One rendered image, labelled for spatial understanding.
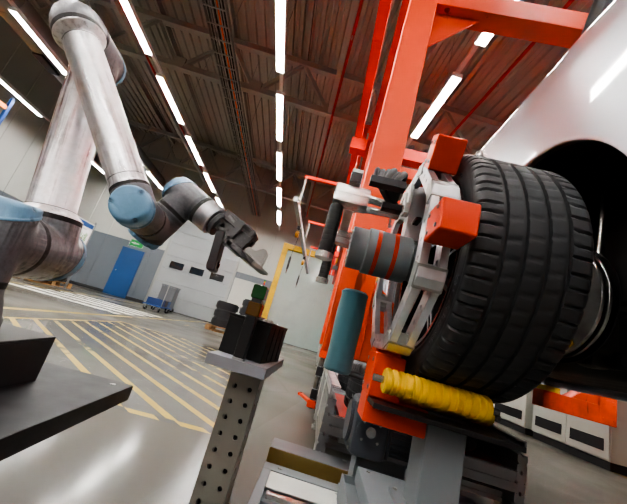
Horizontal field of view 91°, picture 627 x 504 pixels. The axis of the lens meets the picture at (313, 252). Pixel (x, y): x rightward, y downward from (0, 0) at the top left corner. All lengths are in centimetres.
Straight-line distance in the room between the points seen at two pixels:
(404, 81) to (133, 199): 155
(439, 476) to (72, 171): 122
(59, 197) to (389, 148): 134
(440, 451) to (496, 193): 62
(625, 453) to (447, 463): 505
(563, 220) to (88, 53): 114
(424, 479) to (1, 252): 105
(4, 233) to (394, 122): 156
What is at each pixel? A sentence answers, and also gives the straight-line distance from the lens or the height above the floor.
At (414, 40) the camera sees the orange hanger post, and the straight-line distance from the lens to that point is 219.
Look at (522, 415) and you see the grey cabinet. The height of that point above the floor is 27.
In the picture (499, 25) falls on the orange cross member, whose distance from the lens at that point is 257.
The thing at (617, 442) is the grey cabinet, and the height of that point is 34.
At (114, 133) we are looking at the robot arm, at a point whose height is 88.
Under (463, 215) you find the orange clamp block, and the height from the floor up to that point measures 85.
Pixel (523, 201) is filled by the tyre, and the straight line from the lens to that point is 79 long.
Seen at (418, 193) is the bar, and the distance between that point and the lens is 104.
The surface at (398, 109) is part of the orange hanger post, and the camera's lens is 184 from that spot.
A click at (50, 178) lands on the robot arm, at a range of 107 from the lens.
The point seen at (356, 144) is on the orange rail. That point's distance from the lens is 473.
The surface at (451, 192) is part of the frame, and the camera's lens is 78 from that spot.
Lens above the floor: 56
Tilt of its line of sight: 15 degrees up
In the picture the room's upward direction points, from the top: 16 degrees clockwise
